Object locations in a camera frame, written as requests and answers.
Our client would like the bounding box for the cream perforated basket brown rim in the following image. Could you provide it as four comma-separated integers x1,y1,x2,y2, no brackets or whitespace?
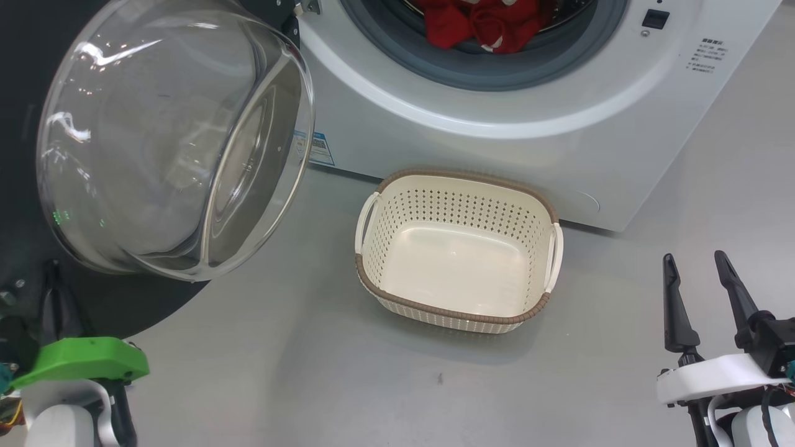
353,168,565,335

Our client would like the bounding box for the red garment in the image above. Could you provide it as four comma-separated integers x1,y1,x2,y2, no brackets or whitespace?
414,0,548,55

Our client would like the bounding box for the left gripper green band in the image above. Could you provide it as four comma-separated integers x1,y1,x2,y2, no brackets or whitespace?
9,258,151,391

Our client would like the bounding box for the black text notice sticker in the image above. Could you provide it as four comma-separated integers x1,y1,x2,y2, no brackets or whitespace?
686,38,728,76

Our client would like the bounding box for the white front-load washing machine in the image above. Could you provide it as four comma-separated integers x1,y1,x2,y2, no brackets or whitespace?
291,0,784,234

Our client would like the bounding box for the stainless steel washing machine drum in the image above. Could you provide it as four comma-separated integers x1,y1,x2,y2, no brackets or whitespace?
404,0,598,35

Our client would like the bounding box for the black-rimmed glass washer door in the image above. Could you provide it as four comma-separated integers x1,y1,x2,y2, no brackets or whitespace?
0,0,317,341

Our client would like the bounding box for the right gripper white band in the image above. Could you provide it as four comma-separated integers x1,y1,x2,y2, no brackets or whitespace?
656,250,777,407

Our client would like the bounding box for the blue energy label sticker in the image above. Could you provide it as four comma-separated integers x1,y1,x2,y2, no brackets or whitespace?
292,129,337,168

